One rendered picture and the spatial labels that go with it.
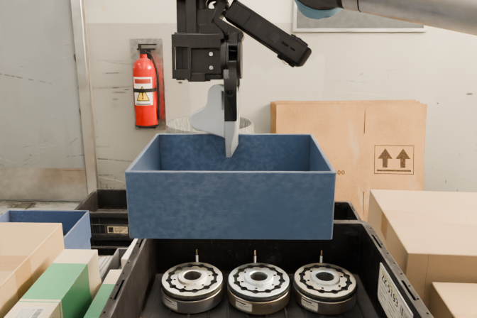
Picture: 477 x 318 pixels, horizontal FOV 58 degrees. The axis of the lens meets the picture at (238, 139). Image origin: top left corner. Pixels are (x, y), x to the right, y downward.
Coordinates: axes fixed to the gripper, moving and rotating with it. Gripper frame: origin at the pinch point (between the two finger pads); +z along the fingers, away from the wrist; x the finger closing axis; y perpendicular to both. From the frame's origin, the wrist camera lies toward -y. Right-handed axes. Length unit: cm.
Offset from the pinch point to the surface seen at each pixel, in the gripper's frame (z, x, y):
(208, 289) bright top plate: 24.7, -9.4, 4.8
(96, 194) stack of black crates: 50, -152, 80
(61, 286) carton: 23.1, -6.3, 27.1
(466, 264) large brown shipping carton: 22.2, -15.6, -37.9
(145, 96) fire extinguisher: 5, -233, 75
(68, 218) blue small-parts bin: 25, -44, 43
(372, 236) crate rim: 17.6, -15.7, -22.2
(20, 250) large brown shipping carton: 20.3, -13.1, 37.3
